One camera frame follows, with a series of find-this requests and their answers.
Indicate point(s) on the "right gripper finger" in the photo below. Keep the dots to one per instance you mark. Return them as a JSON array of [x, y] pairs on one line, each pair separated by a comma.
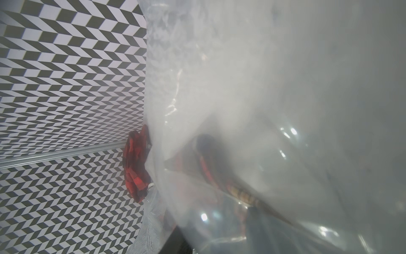
[[176, 244]]

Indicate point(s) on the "clear plastic vacuum bag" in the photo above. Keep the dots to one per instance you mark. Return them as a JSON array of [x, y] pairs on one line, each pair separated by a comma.
[[308, 99]]

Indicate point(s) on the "dark plaid cloth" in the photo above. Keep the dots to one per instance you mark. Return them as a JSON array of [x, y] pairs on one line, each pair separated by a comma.
[[199, 175]]

